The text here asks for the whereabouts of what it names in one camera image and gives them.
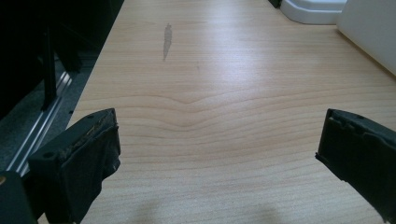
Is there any silver metal rail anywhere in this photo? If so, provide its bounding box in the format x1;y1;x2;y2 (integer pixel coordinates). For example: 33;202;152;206
6;70;73;176

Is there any black metal stand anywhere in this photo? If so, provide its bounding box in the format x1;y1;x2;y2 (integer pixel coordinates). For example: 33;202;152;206
40;24;83;112

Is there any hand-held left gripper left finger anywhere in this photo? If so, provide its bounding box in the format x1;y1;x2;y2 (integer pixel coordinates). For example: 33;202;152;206
27;107;121;224

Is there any white rounded plastic container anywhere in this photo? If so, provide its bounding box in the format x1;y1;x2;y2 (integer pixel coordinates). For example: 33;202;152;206
279;0;348;25

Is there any white box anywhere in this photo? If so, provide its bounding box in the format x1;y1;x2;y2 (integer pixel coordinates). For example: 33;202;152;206
335;0;396;77

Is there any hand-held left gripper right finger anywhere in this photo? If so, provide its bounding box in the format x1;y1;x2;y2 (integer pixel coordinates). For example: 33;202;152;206
315;108;396;224

